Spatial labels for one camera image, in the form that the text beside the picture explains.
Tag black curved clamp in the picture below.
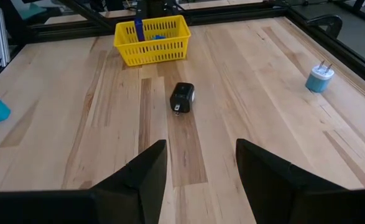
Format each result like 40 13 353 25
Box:
305 14 344 39

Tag black floor bar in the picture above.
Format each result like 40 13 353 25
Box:
333 0 365 26

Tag black wall charger with prongs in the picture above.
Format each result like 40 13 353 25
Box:
169 82 196 116

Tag dark blue box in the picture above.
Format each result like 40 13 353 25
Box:
134 17 146 43

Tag yellow plastic basket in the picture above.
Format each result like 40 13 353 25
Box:
113 14 192 67

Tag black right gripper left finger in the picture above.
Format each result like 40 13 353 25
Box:
0 139 168 224

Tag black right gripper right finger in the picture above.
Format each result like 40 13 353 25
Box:
235 138 365 224

